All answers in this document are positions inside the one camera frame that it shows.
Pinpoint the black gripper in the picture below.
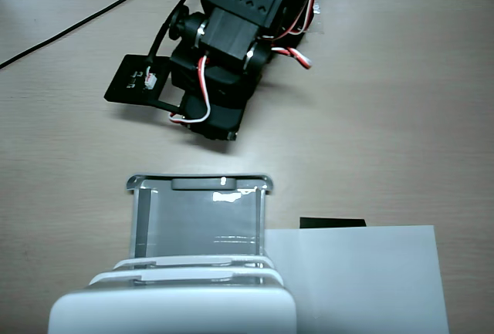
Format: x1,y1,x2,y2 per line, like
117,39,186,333
169,46,272,143

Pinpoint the clear grey plastic drawer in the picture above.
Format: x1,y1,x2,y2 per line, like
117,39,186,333
126,173,275,270

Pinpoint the white closed drawer front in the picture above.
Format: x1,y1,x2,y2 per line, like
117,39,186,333
89,267,286,289

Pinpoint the white drawer cabinet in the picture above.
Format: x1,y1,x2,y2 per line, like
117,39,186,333
47,285,298,334

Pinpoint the flat black object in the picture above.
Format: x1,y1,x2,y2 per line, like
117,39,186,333
299,216,367,230

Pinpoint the white paper sheet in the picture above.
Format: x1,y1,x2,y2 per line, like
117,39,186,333
263,224,451,334

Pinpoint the red white gripper servo cable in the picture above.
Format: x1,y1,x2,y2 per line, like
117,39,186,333
168,55,212,124

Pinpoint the black wrist camera mount plate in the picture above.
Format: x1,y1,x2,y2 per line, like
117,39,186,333
103,53,187,114

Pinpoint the black camera cable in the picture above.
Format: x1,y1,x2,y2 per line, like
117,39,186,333
146,0,210,67

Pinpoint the red white arm servo cable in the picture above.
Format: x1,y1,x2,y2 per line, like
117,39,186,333
266,0,329,72

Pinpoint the long black cable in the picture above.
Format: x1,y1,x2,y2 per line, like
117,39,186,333
0,0,196,71

